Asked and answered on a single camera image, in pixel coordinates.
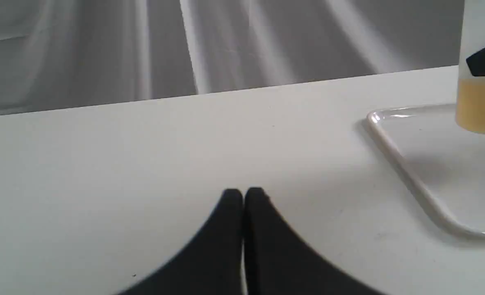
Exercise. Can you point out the white plastic tray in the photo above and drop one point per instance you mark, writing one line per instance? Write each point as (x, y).
(443, 162)

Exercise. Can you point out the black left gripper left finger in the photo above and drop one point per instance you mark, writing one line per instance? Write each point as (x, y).
(210, 264)

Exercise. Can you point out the grey fabric backdrop curtain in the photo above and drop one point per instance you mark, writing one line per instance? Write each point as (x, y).
(57, 54)

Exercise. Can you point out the clear plastic squeeze bottle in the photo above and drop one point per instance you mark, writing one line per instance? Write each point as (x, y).
(470, 104)

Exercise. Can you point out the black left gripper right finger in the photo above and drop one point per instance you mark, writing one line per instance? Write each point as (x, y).
(278, 262)

